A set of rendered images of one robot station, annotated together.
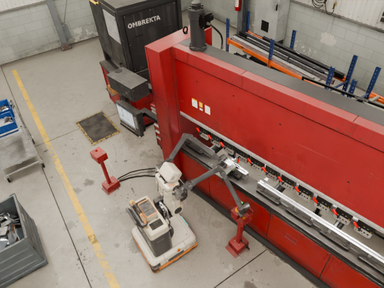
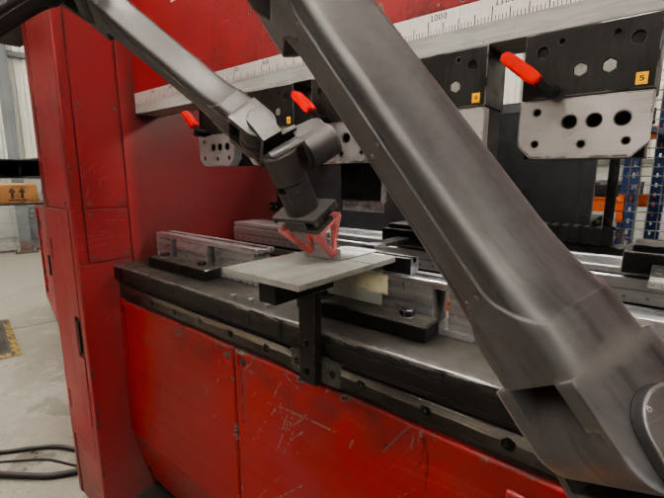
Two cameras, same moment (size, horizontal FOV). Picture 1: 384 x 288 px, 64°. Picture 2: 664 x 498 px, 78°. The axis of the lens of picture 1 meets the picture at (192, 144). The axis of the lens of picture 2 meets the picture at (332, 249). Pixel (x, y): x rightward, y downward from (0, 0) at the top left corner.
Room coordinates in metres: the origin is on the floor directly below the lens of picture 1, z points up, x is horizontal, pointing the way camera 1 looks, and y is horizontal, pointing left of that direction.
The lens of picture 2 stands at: (1.81, -0.29, 1.15)
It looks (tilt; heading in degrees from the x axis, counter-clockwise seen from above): 10 degrees down; 352
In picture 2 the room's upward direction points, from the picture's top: straight up
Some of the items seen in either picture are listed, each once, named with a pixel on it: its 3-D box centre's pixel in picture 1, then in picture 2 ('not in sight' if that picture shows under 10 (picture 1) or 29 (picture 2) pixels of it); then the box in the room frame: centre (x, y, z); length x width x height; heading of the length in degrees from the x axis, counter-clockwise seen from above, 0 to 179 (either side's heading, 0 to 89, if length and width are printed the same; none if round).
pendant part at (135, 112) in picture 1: (131, 117); not in sight; (3.14, 0.75, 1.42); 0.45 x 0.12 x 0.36; 42
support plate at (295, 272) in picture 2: (223, 168); (313, 264); (2.52, -0.36, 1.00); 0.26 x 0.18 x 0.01; 132
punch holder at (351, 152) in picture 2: (230, 146); (353, 121); (2.63, -0.46, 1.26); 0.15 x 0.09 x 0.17; 42
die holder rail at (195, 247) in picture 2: (199, 146); (208, 254); (3.03, -0.11, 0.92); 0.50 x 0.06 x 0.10; 42
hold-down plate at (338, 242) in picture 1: (334, 239); not in sight; (1.53, -1.37, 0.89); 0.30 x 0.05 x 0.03; 42
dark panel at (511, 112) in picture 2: not in sight; (394, 185); (3.13, -0.70, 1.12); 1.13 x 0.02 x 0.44; 42
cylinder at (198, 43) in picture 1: (203, 26); not in sight; (3.10, -0.21, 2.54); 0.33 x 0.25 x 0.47; 42
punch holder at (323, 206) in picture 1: (324, 202); not in sight; (1.74, -1.26, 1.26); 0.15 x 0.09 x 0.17; 42
